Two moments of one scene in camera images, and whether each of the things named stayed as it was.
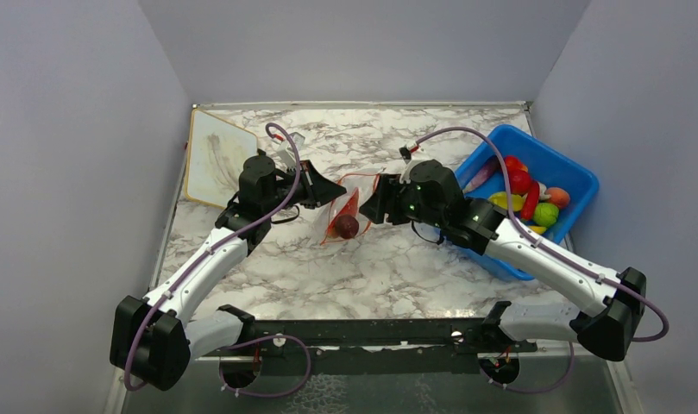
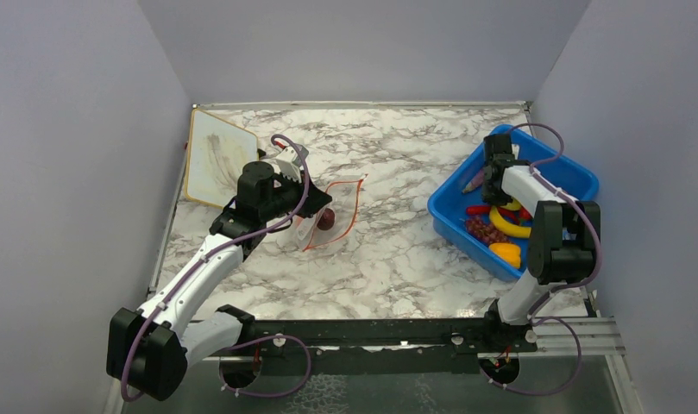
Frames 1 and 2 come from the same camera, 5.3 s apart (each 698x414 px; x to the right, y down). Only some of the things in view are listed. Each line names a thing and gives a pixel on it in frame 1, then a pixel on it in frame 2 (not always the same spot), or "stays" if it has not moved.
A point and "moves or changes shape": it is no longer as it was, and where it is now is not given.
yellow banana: [500, 199] stays
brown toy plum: [347, 226] -> [326, 219]
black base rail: [374, 346] stays
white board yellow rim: [216, 151] stays
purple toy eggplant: [493, 165] stays
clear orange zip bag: [341, 220] moves or changes shape
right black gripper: [381, 202] -> [493, 198]
